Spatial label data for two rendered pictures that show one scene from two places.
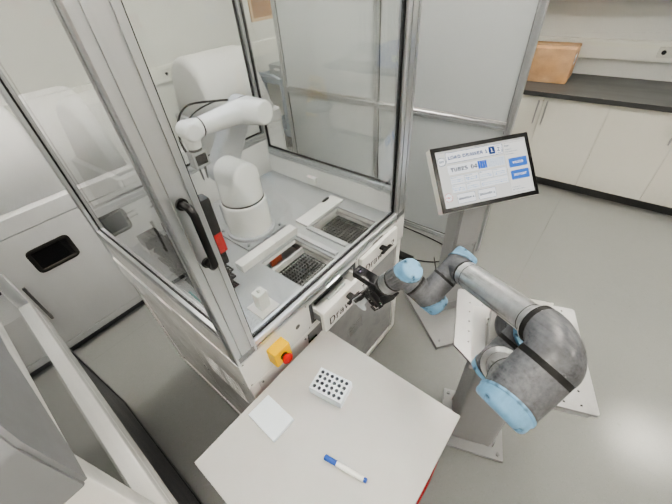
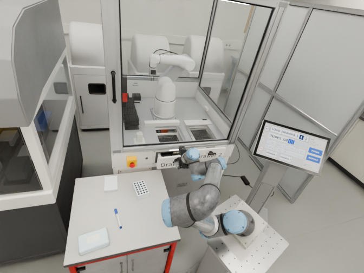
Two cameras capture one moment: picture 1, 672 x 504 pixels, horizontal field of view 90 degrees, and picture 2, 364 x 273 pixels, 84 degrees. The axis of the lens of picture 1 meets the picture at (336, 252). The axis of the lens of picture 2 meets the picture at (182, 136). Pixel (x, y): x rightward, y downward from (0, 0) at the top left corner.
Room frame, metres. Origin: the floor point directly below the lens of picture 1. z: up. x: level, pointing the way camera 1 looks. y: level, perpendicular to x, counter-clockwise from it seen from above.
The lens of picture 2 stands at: (-0.18, -0.53, 1.95)
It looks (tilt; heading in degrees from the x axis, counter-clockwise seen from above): 35 degrees down; 25
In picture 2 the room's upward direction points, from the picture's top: 11 degrees clockwise
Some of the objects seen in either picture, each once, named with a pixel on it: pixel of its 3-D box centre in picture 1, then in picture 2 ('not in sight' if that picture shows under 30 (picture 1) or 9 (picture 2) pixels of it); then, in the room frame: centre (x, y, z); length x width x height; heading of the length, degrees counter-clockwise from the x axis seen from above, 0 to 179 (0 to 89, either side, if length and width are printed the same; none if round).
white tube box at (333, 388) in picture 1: (330, 387); (140, 189); (0.57, 0.06, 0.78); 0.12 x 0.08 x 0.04; 58
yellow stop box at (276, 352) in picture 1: (280, 352); (131, 162); (0.66, 0.22, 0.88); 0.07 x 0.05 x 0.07; 138
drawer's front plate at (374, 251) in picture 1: (379, 251); (209, 153); (1.15, -0.20, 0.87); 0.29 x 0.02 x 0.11; 138
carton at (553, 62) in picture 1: (549, 61); not in sight; (3.44, -2.17, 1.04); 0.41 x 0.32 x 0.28; 48
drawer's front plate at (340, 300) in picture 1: (346, 299); (175, 161); (0.88, -0.03, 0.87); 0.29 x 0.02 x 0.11; 138
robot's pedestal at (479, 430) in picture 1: (487, 388); (222, 257); (0.70, -0.63, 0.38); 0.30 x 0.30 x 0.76; 68
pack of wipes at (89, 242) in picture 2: not in sight; (93, 240); (0.14, 0.03, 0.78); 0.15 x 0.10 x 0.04; 147
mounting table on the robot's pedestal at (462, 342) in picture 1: (512, 349); (238, 238); (0.69, -0.66, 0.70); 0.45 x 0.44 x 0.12; 68
